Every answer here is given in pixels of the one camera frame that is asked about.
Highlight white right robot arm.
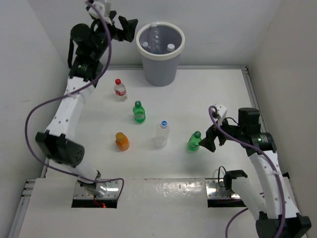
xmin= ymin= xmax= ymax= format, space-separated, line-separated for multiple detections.
xmin=199 ymin=104 xmax=312 ymax=238

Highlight red cap cola bottle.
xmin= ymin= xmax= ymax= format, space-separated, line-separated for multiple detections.
xmin=114 ymin=78 xmax=127 ymax=101

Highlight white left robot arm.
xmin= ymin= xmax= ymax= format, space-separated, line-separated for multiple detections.
xmin=35 ymin=10 xmax=138 ymax=184

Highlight grey plastic waste bin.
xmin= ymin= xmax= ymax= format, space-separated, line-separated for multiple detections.
xmin=136 ymin=21 xmax=185 ymax=87

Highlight clear bottle blue cap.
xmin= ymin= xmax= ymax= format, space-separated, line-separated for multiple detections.
xmin=149 ymin=22 xmax=162 ymax=55
xmin=155 ymin=120 xmax=170 ymax=148

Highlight green bottle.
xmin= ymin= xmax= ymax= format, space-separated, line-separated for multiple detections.
xmin=187 ymin=131 xmax=202 ymax=152
xmin=133 ymin=101 xmax=146 ymax=123

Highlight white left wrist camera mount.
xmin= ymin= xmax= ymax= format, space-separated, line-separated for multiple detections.
xmin=86 ymin=0 xmax=111 ymax=24

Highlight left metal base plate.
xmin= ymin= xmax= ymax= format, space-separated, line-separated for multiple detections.
xmin=74 ymin=178 xmax=125 ymax=199

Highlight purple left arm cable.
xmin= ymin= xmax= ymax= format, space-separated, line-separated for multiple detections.
xmin=24 ymin=1 xmax=124 ymax=196

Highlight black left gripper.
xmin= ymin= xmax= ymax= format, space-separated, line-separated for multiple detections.
xmin=90 ymin=11 xmax=136 ymax=61

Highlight water bottle blue label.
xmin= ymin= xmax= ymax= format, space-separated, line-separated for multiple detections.
xmin=142 ymin=42 xmax=149 ymax=50

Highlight metal base plate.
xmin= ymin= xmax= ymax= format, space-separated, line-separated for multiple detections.
xmin=74 ymin=178 xmax=125 ymax=199
xmin=205 ymin=178 xmax=240 ymax=200

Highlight large clear bottle white cap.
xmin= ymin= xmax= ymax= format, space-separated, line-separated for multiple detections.
xmin=166 ymin=44 xmax=175 ymax=53

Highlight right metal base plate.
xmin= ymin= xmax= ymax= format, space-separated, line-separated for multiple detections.
xmin=205 ymin=178 xmax=240 ymax=200

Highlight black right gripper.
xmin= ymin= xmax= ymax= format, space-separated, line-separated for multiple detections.
xmin=198 ymin=113 xmax=244 ymax=151

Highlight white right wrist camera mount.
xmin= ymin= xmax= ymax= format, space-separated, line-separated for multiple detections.
xmin=212 ymin=104 xmax=227 ymax=125

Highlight orange juice bottle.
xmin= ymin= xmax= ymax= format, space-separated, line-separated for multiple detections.
xmin=115 ymin=132 xmax=130 ymax=151

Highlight aluminium frame rail left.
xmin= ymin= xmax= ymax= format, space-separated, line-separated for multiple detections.
xmin=7 ymin=65 xmax=82 ymax=238

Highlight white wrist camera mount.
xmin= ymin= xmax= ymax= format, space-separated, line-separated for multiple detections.
xmin=86 ymin=0 xmax=111 ymax=24
xmin=212 ymin=104 xmax=227 ymax=125

